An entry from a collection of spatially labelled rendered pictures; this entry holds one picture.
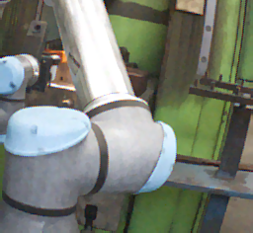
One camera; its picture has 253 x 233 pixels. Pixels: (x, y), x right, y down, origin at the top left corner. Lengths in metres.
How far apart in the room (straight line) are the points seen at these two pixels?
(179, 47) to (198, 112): 0.21
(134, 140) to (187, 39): 1.11
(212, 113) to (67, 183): 1.21
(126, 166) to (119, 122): 0.07
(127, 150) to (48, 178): 0.13
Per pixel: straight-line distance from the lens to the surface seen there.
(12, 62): 1.33
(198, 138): 2.06
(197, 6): 1.98
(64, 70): 1.94
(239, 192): 1.63
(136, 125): 0.94
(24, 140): 0.85
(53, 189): 0.87
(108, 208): 1.95
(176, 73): 2.02
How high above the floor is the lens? 1.24
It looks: 8 degrees down
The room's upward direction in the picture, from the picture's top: 9 degrees clockwise
